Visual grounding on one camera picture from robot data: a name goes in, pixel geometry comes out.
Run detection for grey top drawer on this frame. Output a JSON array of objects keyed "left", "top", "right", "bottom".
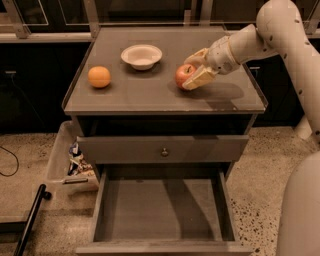
[{"left": 77, "top": 135, "right": 249, "bottom": 164}]

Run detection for black metal bar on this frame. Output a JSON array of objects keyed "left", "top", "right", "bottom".
[{"left": 13, "top": 184, "right": 52, "bottom": 256}]

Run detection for brass drawer knob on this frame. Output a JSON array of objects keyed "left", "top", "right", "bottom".
[{"left": 161, "top": 148, "right": 169, "bottom": 157}]

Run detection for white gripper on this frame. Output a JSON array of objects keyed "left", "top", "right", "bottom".
[{"left": 182, "top": 36, "right": 240, "bottom": 91}]

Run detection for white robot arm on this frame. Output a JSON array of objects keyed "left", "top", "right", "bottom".
[{"left": 182, "top": 0, "right": 320, "bottom": 256}]

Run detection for grey open middle drawer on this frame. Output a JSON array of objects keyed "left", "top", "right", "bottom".
[{"left": 76, "top": 168, "right": 253, "bottom": 256}]

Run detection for metal window railing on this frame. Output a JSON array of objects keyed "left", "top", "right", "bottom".
[{"left": 0, "top": 0, "right": 320, "bottom": 44}]

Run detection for grey cabinet with glass top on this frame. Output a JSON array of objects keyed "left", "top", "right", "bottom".
[{"left": 63, "top": 27, "right": 267, "bottom": 174}]

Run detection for white bowl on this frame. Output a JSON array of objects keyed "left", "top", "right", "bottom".
[{"left": 121, "top": 44, "right": 162, "bottom": 71}]

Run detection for orange fruit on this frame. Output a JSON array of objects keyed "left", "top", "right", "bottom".
[{"left": 88, "top": 66, "right": 111, "bottom": 88}]

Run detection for black cable on floor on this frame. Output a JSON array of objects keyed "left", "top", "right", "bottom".
[{"left": 0, "top": 145, "right": 20, "bottom": 178}]

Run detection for red apple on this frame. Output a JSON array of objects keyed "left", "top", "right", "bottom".
[{"left": 175, "top": 64, "right": 196, "bottom": 89}]

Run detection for snack packets in bin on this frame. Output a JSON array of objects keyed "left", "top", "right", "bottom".
[{"left": 68, "top": 142, "right": 95, "bottom": 176}]

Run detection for white post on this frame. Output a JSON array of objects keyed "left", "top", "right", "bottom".
[{"left": 294, "top": 116, "right": 312, "bottom": 140}]

